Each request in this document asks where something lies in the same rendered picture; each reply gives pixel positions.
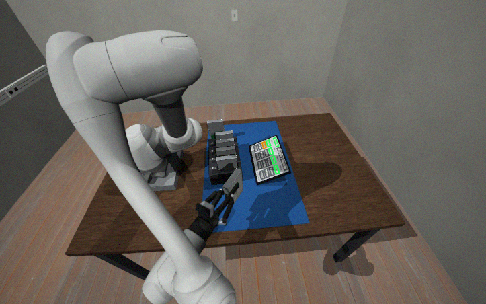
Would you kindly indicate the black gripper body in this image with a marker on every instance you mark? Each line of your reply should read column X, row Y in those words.
column 204, row 228

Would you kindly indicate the dark grey drive dock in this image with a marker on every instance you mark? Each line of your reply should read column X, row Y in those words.
column 220, row 176

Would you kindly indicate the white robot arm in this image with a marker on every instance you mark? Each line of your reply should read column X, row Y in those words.
column 90, row 80

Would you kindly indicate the status display screen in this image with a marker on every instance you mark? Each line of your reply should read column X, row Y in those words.
column 269, row 161

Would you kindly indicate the blue flat mat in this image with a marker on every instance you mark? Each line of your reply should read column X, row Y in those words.
column 271, row 204

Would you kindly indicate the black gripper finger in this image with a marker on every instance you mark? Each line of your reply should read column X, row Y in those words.
column 228, row 201
column 215, row 197

